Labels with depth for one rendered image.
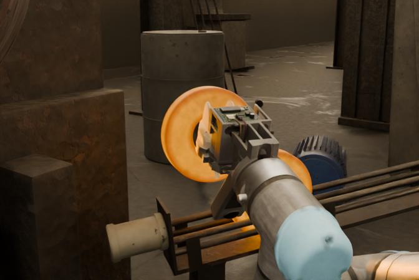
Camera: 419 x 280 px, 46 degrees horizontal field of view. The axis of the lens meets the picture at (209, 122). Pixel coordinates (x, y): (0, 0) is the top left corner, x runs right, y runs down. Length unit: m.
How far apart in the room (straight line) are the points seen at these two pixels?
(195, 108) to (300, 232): 0.33
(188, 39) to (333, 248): 2.74
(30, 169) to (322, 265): 0.43
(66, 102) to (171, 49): 2.35
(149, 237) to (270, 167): 0.28
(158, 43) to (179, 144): 2.48
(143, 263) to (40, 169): 1.43
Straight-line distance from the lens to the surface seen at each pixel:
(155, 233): 0.78
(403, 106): 3.07
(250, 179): 0.57
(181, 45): 3.17
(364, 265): 0.63
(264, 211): 0.54
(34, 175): 0.73
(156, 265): 2.10
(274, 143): 0.60
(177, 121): 0.75
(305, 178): 0.86
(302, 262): 0.49
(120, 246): 0.78
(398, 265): 0.58
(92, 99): 0.90
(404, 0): 3.05
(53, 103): 0.85
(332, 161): 2.47
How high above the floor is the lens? 1.02
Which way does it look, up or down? 13 degrees down
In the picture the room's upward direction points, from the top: straight up
